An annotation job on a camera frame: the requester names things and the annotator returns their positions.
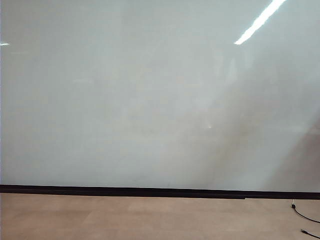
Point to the black whiteboard pen tray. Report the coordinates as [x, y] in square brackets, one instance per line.
[175, 196]

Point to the white whiteboard with black frame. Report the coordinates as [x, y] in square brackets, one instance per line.
[125, 87]

